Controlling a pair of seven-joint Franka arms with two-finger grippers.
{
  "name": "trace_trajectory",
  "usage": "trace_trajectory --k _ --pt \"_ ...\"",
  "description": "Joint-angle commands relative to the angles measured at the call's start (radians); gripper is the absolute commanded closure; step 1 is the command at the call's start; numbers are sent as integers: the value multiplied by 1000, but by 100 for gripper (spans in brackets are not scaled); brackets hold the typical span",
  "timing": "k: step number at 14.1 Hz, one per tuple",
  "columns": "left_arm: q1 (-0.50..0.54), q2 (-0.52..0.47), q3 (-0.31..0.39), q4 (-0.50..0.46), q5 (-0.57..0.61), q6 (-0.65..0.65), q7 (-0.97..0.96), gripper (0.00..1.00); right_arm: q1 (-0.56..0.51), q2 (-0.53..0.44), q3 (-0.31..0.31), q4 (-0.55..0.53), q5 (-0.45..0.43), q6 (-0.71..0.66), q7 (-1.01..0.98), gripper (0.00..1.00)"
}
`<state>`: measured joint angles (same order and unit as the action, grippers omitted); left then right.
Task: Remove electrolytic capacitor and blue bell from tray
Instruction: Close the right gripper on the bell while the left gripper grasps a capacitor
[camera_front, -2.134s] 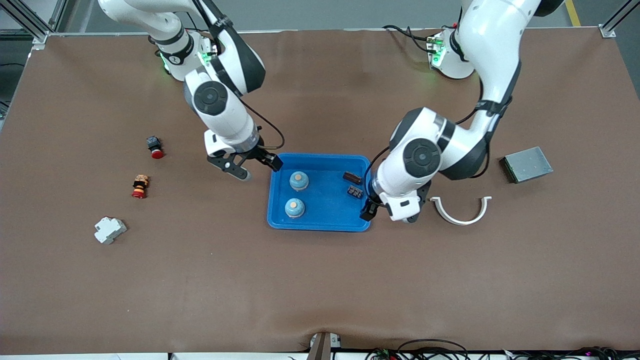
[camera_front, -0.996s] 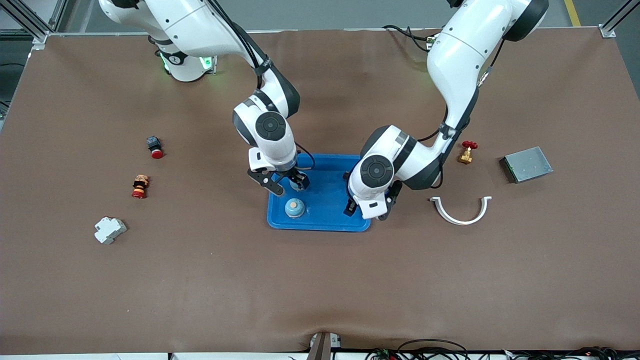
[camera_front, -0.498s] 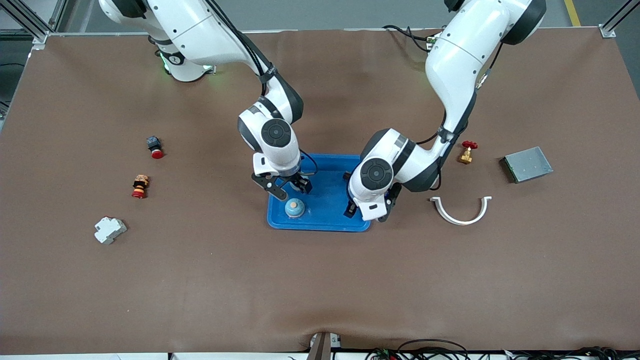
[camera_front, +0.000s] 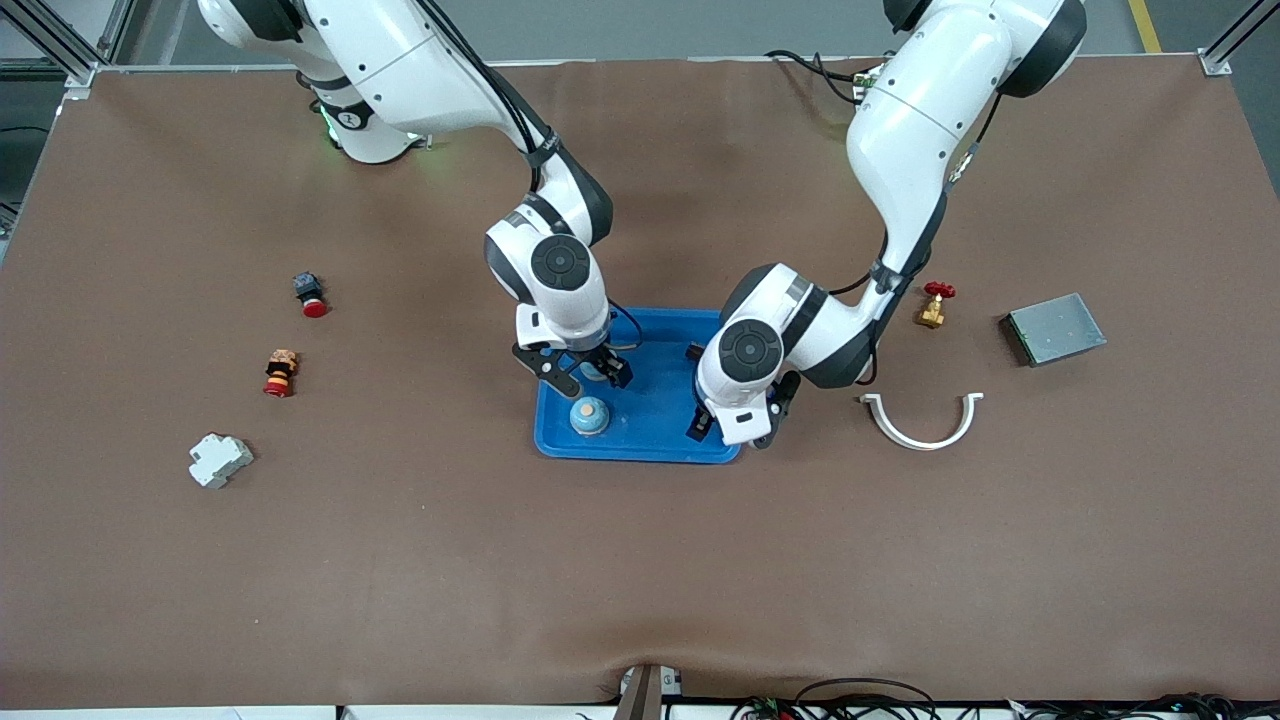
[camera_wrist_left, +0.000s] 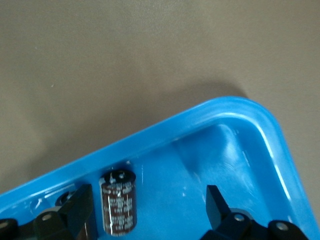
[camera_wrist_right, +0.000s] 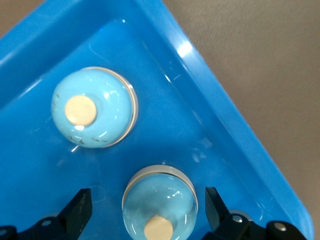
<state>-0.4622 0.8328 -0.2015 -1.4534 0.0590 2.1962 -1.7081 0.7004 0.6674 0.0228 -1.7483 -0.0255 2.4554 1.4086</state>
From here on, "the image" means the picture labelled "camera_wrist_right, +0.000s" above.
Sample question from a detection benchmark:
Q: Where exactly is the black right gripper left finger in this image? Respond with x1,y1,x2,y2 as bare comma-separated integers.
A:
0,187,94,240

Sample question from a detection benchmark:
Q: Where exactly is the blue plastic tray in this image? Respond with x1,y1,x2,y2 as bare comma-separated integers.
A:
0,0,315,240

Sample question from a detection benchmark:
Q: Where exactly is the light blue call bell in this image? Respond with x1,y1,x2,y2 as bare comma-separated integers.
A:
121,164,200,240
50,66,139,150

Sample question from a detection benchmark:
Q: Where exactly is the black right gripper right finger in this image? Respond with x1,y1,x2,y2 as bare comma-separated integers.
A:
201,186,308,240

